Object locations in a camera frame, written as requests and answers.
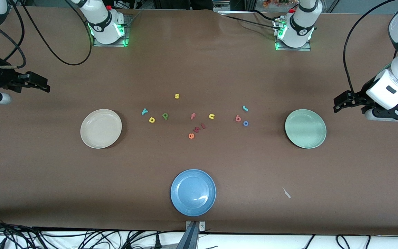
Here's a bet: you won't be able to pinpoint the green plate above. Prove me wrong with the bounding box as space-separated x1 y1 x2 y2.
285 109 327 149

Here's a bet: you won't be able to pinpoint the beige brown plate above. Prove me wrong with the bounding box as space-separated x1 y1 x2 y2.
80 109 123 149

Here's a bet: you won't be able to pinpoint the brown table cover mat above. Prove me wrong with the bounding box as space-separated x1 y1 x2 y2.
0 5 398 236

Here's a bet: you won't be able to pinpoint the orange decoration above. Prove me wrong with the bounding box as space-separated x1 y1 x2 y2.
263 0 290 8

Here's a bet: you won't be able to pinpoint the grey box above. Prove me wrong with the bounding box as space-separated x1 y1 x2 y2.
212 0 245 13

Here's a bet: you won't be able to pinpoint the blue plate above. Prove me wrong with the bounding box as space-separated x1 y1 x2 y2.
170 169 217 217

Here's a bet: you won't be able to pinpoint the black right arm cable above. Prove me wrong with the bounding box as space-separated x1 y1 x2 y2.
0 0 93 70

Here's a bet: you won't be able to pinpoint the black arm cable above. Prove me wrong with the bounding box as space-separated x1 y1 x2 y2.
0 0 93 70
343 0 398 94

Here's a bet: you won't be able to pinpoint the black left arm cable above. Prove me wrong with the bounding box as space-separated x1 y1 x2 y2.
343 0 398 94

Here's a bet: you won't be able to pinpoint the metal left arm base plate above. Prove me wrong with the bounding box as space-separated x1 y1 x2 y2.
273 17 312 52

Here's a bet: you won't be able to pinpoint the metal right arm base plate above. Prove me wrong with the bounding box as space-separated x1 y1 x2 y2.
92 14 130 47

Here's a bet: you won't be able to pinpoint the black base cable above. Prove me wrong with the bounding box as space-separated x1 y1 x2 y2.
251 9 284 22
219 13 279 28

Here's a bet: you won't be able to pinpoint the grey base cable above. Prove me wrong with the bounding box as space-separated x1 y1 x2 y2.
125 9 143 27

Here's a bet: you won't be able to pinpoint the looped black cable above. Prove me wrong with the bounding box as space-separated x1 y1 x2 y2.
335 234 350 249

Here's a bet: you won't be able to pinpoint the tangled black cables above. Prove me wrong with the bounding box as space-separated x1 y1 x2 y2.
0 214 186 249

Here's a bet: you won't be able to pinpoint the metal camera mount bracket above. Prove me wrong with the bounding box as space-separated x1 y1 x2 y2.
177 221 206 249

